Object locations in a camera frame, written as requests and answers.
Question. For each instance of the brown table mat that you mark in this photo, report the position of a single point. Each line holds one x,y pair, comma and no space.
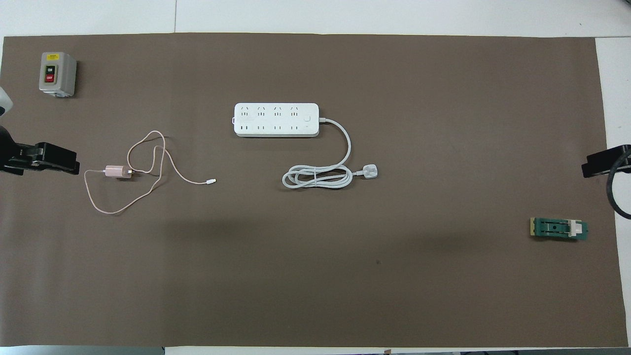
296,271

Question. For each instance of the grey on-off switch box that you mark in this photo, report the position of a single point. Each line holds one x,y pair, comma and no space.
64,74

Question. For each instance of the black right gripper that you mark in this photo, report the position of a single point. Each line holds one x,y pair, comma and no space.
622,159

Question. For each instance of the pink charger adapter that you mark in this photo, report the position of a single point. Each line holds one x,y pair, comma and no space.
116,171

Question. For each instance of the green knife switch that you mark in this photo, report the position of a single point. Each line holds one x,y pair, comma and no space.
552,228

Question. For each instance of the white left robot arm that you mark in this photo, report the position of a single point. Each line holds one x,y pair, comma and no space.
4,101

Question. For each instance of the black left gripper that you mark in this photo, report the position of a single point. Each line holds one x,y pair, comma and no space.
12,155

